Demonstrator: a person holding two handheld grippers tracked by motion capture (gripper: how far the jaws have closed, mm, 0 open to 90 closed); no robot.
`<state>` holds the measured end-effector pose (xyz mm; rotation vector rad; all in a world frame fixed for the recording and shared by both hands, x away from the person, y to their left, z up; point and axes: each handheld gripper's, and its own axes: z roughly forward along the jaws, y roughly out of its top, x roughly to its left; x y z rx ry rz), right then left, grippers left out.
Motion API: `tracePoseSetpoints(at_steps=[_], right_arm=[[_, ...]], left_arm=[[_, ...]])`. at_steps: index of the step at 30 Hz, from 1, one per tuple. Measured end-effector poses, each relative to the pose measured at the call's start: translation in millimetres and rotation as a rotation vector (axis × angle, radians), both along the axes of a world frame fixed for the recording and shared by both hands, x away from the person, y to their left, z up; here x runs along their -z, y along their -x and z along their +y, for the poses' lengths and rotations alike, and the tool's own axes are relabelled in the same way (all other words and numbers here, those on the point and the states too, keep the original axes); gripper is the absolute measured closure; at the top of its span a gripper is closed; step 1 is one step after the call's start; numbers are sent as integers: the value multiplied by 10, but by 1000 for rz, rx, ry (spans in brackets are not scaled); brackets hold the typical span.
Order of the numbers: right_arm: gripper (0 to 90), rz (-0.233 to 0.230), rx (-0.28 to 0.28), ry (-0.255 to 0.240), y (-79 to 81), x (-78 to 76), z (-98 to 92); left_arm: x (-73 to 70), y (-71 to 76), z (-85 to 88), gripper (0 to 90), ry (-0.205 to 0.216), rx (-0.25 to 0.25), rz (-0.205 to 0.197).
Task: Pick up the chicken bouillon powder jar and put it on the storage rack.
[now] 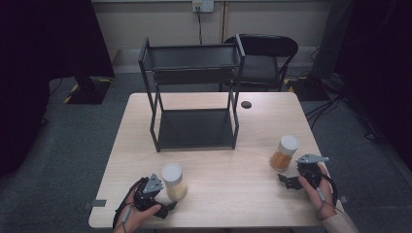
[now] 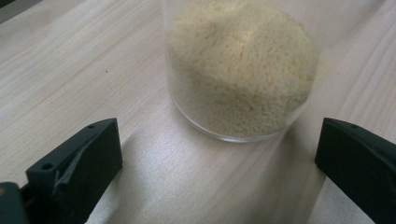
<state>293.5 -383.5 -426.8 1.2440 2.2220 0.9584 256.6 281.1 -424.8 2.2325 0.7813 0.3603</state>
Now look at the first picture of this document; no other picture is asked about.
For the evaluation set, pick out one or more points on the black curtain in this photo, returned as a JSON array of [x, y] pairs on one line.
[[39, 64], [379, 64]]

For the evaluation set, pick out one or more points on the black round table grommet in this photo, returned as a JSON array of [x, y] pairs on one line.
[[246, 104]]

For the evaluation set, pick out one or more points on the grey table bracket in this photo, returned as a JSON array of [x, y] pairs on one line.
[[344, 199], [97, 203]]

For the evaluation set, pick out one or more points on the pale powder jar white lid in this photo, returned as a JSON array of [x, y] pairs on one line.
[[176, 190]]

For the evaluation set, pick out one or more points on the black two-tier metal rack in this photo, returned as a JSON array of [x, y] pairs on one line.
[[194, 129]]

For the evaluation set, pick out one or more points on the black folding chair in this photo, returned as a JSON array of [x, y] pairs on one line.
[[260, 69]]

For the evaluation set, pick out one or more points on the white wall outlet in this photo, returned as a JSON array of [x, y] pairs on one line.
[[203, 5]]

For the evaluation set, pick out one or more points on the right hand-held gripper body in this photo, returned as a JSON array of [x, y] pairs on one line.
[[309, 171]]

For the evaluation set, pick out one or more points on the person's right hand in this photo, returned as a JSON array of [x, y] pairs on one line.
[[322, 200]]

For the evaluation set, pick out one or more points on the orange powder jar white lid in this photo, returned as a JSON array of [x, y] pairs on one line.
[[280, 160]]

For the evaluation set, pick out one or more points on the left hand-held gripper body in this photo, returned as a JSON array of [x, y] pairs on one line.
[[147, 195]]

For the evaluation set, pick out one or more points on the grey curtain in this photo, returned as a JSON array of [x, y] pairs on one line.
[[332, 39]]

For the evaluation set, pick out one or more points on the person's left hand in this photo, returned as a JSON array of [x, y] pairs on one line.
[[134, 218]]

